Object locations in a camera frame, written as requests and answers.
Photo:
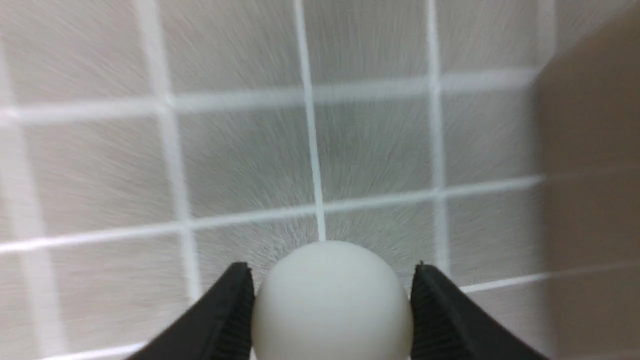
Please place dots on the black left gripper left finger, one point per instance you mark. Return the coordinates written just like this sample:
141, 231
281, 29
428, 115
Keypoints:
216, 327

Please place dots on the grey white checked tablecloth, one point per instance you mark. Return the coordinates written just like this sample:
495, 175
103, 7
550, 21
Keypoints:
146, 144

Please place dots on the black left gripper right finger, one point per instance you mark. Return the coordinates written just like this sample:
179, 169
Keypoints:
448, 325

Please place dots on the olive green plastic bin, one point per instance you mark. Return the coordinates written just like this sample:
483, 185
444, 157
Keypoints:
588, 100

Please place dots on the white ping-pong ball with logo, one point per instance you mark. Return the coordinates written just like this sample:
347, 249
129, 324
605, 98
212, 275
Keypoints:
332, 300

